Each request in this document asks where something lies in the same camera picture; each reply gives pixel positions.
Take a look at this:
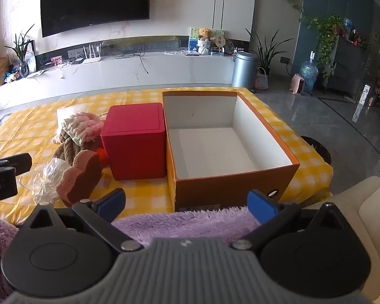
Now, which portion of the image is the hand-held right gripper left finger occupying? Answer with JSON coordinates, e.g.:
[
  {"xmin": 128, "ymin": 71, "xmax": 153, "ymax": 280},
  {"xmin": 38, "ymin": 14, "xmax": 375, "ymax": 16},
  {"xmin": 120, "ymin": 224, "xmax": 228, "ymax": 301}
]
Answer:
[{"xmin": 17, "ymin": 188, "xmax": 143, "ymax": 254}]

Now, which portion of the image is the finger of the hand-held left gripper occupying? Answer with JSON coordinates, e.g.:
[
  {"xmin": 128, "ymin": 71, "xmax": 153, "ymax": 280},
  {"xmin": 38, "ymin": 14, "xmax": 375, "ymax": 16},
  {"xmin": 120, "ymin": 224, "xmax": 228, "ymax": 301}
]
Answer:
[{"xmin": 0, "ymin": 153, "xmax": 32, "ymax": 176}]

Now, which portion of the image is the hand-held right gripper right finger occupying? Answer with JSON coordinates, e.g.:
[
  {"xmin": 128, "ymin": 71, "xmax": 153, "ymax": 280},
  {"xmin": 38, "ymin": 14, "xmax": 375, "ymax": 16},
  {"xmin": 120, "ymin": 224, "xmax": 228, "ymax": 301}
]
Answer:
[{"xmin": 231, "ymin": 189, "xmax": 352, "ymax": 250}]

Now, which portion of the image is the clear plastic bag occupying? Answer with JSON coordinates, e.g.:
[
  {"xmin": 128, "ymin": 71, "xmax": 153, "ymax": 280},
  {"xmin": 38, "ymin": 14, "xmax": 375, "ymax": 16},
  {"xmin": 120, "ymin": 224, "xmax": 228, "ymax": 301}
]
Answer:
[{"xmin": 19, "ymin": 158, "xmax": 71, "ymax": 205}]

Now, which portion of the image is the orange cardboard box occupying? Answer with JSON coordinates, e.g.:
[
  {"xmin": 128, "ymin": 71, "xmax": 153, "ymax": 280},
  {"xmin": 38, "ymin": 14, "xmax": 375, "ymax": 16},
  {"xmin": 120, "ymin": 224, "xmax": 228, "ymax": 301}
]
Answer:
[{"xmin": 162, "ymin": 90, "xmax": 301, "ymax": 213}]

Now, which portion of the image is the brown sponge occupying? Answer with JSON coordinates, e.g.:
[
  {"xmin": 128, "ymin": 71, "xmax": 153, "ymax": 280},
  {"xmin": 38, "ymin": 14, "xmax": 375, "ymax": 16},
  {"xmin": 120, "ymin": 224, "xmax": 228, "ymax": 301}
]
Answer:
[{"xmin": 56, "ymin": 150, "xmax": 103, "ymax": 206}]

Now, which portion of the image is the orange soft item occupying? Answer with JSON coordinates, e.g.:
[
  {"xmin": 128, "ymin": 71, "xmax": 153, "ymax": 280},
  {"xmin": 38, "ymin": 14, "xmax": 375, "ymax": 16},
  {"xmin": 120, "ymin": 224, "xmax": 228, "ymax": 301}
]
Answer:
[{"xmin": 94, "ymin": 147, "xmax": 110, "ymax": 167}]

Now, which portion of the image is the brown thick rope toy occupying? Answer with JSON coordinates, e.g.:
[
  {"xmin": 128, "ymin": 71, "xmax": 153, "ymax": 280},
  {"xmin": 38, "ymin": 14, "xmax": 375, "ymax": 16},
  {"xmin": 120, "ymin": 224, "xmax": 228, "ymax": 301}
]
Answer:
[{"xmin": 53, "ymin": 130, "xmax": 94, "ymax": 167}]

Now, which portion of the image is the pink white crocheted item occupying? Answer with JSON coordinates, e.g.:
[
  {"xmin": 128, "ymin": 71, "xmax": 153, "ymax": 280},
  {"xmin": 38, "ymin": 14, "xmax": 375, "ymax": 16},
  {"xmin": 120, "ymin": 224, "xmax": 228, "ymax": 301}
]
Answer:
[{"xmin": 52, "ymin": 112, "xmax": 105, "ymax": 148}]

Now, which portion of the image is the yellow checked tablecloth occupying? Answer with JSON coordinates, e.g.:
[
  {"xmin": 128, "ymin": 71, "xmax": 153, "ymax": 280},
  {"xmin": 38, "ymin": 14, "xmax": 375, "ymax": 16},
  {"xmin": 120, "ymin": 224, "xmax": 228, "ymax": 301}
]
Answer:
[{"xmin": 0, "ymin": 87, "xmax": 334, "ymax": 216}]

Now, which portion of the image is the red square box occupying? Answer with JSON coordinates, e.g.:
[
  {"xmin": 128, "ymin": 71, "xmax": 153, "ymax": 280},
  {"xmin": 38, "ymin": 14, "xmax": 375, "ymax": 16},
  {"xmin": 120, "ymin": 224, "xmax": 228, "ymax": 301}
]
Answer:
[{"xmin": 100, "ymin": 103, "xmax": 168, "ymax": 181}]

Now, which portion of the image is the purple fluffy fabric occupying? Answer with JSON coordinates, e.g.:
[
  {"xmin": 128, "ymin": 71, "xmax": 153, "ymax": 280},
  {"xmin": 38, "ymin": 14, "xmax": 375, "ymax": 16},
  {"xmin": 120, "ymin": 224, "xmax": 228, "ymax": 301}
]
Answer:
[{"xmin": 0, "ymin": 207, "xmax": 262, "ymax": 304}]

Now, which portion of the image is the black waste basket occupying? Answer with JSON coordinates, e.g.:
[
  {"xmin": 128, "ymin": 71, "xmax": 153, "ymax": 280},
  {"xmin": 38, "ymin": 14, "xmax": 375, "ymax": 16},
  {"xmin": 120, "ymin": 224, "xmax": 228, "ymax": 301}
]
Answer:
[{"xmin": 300, "ymin": 136, "xmax": 332, "ymax": 166}]

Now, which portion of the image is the blue snack packet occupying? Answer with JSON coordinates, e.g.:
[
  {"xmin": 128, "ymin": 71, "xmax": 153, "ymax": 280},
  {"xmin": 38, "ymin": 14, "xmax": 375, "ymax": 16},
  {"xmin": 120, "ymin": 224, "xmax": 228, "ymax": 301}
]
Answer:
[{"xmin": 4, "ymin": 69, "xmax": 21, "ymax": 83}]

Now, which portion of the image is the beige sofa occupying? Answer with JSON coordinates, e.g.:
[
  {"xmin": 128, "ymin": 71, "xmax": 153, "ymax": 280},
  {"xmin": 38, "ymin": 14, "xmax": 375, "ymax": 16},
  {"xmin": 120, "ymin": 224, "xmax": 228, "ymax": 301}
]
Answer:
[{"xmin": 304, "ymin": 175, "xmax": 380, "ymax": 304}]

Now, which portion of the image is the green plant in glass vase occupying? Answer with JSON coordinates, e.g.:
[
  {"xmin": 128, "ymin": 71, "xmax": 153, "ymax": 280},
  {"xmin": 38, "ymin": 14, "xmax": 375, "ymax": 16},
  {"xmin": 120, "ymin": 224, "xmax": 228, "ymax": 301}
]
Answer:
[{"xmin": 4, "ymin": 24, "xmax": 36, "ymax": 77}]

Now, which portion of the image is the pink woven basket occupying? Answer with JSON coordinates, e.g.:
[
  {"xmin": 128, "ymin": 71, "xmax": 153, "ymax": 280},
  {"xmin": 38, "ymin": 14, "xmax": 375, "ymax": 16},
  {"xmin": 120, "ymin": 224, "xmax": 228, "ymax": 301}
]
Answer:
[{"xmin": 255, "ymin": 67, "xmax": 269, "ymax": 91}]

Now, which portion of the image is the pink small heater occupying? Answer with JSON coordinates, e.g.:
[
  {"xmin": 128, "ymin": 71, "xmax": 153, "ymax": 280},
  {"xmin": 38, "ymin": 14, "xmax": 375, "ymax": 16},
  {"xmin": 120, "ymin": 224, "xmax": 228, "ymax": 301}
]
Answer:
[{"xmin": 290, "ymin": 73, "xmax": 306, "ymax": 96}]

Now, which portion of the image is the white router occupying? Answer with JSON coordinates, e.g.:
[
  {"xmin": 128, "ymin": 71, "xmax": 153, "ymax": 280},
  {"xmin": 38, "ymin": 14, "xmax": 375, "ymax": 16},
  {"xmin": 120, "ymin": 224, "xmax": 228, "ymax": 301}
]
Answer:
[{"xmin": 82, "ymin": 46, "xmax": 102, "ymax": 65}]

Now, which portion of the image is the white marble television console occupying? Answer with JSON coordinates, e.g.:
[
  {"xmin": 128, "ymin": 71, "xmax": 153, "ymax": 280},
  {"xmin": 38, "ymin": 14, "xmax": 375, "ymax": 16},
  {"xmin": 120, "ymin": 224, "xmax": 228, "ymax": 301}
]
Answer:
[{"xmin": 0, "ymin": 50, "xmax": 235, "ymax": 113}]

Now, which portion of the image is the silver trash can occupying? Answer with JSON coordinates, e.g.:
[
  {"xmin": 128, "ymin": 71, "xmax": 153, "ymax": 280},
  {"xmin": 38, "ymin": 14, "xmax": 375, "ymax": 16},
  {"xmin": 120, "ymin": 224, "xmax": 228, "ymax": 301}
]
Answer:
[{"xmin": 231, "ymin": 51, "xmax": 260, "ymax": 90}]

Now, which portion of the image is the blue water bottle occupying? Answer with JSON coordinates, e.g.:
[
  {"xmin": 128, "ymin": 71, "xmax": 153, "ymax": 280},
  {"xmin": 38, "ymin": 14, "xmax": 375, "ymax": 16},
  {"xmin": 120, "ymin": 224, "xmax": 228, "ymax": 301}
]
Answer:
[{"xmin": 299, "ymin": 51, "xmax": 319, "ymax": 91}]

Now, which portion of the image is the white slim floor device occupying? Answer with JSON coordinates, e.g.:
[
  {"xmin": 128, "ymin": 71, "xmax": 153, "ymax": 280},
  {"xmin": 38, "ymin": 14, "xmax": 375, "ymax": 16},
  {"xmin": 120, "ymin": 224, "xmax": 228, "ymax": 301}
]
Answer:
[{"xmin": 357, "ymin": 84, "xmax": 371, "ymax": 105}]

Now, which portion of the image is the long leaf potted plant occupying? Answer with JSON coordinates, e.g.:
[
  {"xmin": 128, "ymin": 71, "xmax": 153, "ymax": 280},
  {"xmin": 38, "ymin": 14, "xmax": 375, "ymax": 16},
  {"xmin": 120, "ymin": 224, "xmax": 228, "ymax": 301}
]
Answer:
[{"xmin": 245, "ymin": 28, "xmax": 294, "ymax": 70}]

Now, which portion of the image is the grey cabinet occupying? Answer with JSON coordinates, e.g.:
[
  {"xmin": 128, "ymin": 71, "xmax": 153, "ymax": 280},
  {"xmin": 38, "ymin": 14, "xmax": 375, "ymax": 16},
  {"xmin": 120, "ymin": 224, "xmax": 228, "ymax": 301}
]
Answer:
[{"xmin": 327, "ymin": 36, "xmax": 370, "ymax": 98}]

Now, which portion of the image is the round paper fan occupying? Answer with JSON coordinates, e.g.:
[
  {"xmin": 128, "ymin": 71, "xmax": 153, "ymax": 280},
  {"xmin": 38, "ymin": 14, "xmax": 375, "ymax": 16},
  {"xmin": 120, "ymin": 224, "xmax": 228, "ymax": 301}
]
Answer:
[{"xmin": 213, "ymin": 33, "xmax": 226, "ymax": 52}]

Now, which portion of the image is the black flat television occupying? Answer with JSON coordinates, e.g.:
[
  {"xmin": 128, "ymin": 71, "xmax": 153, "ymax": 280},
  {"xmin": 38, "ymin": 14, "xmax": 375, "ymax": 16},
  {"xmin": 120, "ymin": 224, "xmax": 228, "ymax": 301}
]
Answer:
[{"xmin": 41, "ymin": 0, "xmax": 151, "ymax": 38}]

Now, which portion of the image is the brown teddy bear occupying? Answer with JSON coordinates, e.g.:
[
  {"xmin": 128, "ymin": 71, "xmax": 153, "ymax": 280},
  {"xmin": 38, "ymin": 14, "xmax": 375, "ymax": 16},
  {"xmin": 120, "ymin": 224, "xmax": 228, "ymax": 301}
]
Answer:
[{"xmin": 198, "ymin": 27, "xmax": 213, "ymax": 56}]

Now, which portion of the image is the green picture board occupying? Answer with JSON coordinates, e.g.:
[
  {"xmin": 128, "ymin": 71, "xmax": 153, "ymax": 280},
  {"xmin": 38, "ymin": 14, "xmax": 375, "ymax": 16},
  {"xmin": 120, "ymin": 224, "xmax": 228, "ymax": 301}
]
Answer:
[{"xmin": 189, "ymin": 27, "xmax": 225, "ymax": 52}]

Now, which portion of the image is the trailing potted vine plant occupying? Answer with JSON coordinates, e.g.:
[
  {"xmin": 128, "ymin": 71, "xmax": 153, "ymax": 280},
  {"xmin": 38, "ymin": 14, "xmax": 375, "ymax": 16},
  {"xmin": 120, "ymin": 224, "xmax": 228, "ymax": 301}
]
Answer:
[{"xmin": 299, "ymin": 14, "xmax": 345, "ymax": 80}]

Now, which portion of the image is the black cable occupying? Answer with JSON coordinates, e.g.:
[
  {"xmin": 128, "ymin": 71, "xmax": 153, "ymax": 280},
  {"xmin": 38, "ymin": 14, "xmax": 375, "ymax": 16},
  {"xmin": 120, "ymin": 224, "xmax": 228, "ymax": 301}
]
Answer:
[{"xmin": 110, "ymin": 45, "xmax": 150, "ymax": 74}]

